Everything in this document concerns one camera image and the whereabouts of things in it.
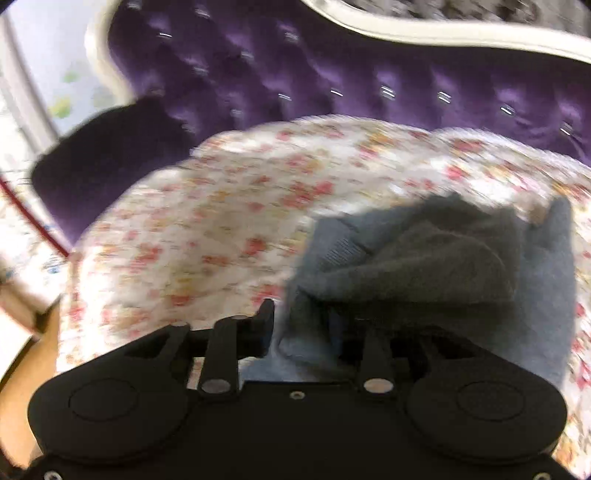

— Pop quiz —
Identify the grey knit sweater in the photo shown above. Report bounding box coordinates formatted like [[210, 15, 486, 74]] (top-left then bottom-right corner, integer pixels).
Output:
[[242, 194, 576, 386]]

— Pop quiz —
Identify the floral bed sheet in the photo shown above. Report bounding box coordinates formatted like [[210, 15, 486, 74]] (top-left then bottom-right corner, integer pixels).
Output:
[[56, 115, 590, 477]]

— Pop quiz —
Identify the grey damask curtain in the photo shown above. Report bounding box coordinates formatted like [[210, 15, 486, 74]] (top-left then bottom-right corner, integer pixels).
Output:
[[346, 0, 590, 37]]

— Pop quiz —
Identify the purple tufted white-framed headboard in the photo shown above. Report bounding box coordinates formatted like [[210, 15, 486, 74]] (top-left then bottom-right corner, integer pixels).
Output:
[[31, 1, 590, 242]]

